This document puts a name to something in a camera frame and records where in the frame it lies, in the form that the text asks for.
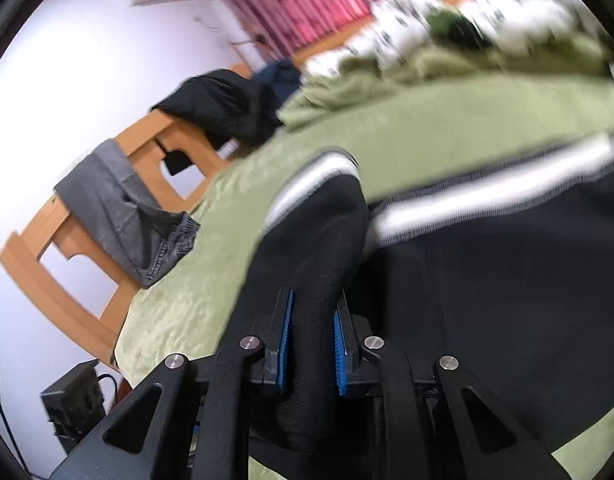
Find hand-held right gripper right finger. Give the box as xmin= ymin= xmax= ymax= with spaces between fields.
xmin=333 ymin=296 xmax=570 ymax=480

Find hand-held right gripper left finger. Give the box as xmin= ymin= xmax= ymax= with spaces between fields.
xmin=50 ymin=287 xmax=295 ymax=480

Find black pants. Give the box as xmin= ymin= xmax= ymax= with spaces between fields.
xmin=227 ymin=132 xmax=614 ymax=480

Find grey jeans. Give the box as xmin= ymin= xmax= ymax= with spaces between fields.
xmin=54 ymin=140 xmax=202 ymax=289

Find black equipment box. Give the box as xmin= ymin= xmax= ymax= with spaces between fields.
xmin=40 ymin=360 xmax=123 ymax=453

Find black jacket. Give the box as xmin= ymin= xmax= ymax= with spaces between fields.
xmin=151 ymin=69 xmax=283 ymax=177

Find green fleece blanket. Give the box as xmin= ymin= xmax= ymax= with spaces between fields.
xmin=279 ymin=35 xmax=612 ymax=131

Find navy garment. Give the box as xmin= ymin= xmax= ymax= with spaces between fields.
xmin=252 ymin=59 xmax=303 ymax=96

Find wooden coat rack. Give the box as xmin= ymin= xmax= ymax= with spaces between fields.
xmin=229 ymin=32 xmax=278 ymax=68

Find white floral quilt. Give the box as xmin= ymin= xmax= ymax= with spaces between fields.
xmin=307 ymin=0 xmax=588 ymax=76

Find wooden bed frame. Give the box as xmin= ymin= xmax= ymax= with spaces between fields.
xmin=0 ymin=0 xmax=488 ymax=373

